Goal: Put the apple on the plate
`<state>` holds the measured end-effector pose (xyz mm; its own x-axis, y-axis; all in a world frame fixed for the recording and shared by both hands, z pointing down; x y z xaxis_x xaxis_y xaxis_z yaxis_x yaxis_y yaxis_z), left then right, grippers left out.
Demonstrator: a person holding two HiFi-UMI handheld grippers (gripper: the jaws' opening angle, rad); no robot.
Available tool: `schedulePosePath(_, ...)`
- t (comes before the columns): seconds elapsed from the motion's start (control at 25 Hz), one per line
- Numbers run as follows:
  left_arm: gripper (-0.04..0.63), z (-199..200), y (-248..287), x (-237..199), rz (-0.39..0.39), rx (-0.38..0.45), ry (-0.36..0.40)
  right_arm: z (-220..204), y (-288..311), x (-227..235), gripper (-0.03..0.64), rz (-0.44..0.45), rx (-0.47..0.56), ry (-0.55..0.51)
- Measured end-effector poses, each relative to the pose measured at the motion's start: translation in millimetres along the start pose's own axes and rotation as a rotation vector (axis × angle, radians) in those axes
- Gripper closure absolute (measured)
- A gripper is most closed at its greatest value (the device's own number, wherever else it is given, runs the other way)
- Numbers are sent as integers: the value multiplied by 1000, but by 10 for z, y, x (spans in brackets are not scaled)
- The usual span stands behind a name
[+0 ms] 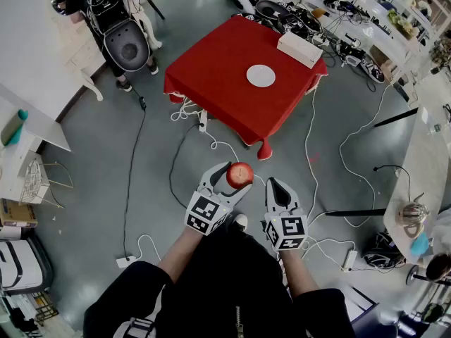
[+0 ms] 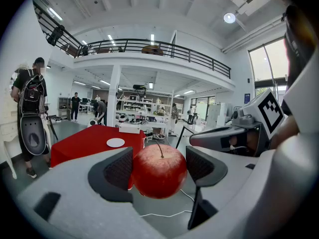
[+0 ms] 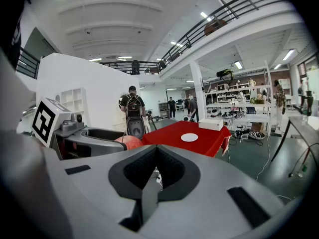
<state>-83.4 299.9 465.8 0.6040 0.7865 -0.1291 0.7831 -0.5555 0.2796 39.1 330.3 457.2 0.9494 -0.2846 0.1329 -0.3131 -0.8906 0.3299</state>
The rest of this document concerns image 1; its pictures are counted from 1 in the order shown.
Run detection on person's white shoe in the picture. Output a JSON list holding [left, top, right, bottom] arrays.
[[230, 213, 249, 233]]

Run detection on black tripod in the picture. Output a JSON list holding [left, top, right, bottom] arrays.
[[138, 0, 166, 21]]

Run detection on black bag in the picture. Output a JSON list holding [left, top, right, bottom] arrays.
[[362, 230, 403, 270]]

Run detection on gold wire rack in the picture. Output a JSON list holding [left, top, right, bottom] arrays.
[[18, 158, 75, 210]]

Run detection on coiled white cable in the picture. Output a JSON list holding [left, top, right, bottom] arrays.
[[170, 96, 199, 123]]

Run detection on white rectangular box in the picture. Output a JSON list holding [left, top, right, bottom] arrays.
[[276, 31, 323, 70]]

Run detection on open cardboard box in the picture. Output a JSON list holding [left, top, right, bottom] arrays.
[[369, 45, 400, 81]]

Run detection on white round plate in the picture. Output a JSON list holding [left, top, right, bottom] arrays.
[[246, 64, 276, 88]]

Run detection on pile of black white devices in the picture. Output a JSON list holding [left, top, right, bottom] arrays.
[[224, 0, 336, 35]]

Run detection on black power cable with adapter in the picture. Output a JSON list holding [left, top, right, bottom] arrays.
[[121, 85, 149, 260]]

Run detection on curved white table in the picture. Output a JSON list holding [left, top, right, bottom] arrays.
[[383, 79, 451, 265]]

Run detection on white shelving rack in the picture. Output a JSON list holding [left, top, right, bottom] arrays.
[[288, 0, 438, 85]]

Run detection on red apple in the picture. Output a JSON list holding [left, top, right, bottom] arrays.
[[225, 161, 255, 189]]

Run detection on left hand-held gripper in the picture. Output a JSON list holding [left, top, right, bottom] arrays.
[[183, 161, 254, 237]]

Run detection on white black hard case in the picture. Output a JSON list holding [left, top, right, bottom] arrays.
[[0, 236, 54, 292]]

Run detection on person's left forearm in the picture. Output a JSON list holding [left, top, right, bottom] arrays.
[[157, 228, 212, 285]]

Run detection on teal rolled mat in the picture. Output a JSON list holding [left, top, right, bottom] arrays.
[[0, 109, 30, 147]]

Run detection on silver wire basket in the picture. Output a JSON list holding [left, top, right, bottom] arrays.
[[395, 193, 431, 239]]

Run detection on white ornate vanity desk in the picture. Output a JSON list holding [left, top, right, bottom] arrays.
[[49, 11, 105, 102]]

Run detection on teal cloth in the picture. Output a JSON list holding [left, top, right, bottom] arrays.
[[409, 232, 431, 257]]

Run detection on white side shelf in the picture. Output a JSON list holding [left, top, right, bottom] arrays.
[[0, 82, 72, 204]]

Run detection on person's right forearm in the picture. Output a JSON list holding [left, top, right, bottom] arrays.
[[277, 248, 320, 296]]

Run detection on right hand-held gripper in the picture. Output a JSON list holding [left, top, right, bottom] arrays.
[[264, 177, 309, 252]]

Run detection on person's black jacket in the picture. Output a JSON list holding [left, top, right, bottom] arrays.
[[82, 251, 357, 338]]

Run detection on brown cardboard box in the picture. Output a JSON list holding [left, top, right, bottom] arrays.
[[0, 198, 39, 229]]

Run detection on table with red cloth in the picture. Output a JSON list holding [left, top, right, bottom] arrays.
[[163, 15, 328, 161]]

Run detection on bunch of pale flowers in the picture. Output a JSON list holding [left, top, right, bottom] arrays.
[[386, 8, 417, 41]]

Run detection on person's black trousers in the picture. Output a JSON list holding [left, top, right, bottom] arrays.
[[207, 223, 280, 260]]

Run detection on potted plant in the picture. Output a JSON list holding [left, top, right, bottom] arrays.
[[428, 36, 451, 74]]

